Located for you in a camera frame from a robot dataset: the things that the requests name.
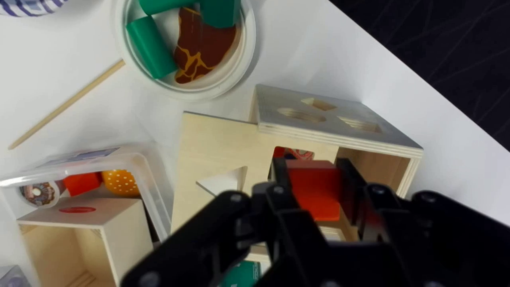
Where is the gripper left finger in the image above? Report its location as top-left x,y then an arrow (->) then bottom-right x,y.
121,157 -> 332,287

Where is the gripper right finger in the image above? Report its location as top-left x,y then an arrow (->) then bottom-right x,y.
336,158 -> 510,287

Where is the orange square block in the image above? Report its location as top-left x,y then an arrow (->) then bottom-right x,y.
286,160 -> 345,222

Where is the wooden shape sorter box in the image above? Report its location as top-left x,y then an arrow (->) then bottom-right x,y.
171,84 -> 424,264

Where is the small orange block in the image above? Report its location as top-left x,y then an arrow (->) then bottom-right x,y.
63,172 -> 102,197

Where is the green cylinder block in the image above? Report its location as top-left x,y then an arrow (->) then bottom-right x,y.
126,16 -> 178,80

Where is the blue striped white bowl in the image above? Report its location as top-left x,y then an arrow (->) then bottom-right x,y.
0,0 -> 69,18

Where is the green box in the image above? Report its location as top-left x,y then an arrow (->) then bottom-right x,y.
218,261 -> 262,287

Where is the clear plastic container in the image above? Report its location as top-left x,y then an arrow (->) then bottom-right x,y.
0,143 -> 175,287

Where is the open wooden box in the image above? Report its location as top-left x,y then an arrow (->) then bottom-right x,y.
17,196 -> 154,287

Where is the orange dotted toy ball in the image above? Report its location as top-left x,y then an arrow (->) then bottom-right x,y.
101,169 -> 140,197

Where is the red patterned toy piece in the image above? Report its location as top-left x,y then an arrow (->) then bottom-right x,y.
273,146 -> 315,161

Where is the toy donut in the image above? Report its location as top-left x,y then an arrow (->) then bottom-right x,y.
19,181 -> 61,209

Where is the brown giraffe pattern toy piece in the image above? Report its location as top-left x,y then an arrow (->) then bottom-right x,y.
173,7 -> 239,85

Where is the wooden stick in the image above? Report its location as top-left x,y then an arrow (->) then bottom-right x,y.
8,59 -> 126,151

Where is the grey plastic piece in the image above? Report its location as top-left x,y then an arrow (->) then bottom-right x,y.
0,265 -> 31,287

